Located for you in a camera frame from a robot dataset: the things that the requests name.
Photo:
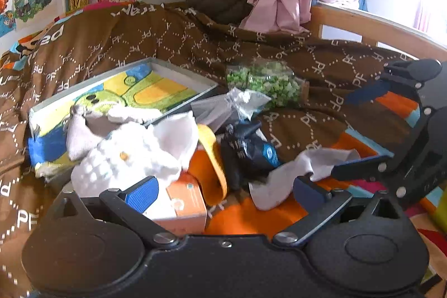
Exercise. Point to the white sock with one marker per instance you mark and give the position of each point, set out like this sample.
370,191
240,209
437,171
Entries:
279,189

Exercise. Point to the grey box with painted inside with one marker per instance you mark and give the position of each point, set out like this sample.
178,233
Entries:
164,92

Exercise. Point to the pale grey sock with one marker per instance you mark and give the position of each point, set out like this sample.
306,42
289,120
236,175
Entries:
78,137

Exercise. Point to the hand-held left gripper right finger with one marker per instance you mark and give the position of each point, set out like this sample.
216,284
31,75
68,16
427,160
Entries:
308,195

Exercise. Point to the blue orange wall poster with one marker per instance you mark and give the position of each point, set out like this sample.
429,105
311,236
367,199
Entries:
7,4

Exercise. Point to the brown printed blanket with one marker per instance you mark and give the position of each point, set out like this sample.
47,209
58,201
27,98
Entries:
157,39

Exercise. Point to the clear plastic bag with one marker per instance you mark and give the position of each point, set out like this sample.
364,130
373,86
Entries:
223,106

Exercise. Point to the jar of green beads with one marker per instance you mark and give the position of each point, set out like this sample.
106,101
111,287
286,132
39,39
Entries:
272,85

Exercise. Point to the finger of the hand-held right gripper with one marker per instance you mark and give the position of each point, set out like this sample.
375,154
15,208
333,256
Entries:
359,169
366,93

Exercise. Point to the orange and white carton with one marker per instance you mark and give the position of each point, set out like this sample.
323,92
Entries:
185,203

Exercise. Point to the yellow green object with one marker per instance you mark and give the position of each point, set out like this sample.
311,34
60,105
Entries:
441,214

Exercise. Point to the magenta cloth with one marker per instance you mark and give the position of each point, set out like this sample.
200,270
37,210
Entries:
101,4

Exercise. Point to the orange band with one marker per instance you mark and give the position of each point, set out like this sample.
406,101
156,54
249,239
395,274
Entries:
209,172

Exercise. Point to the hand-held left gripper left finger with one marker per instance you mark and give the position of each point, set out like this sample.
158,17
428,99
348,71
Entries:
144,195

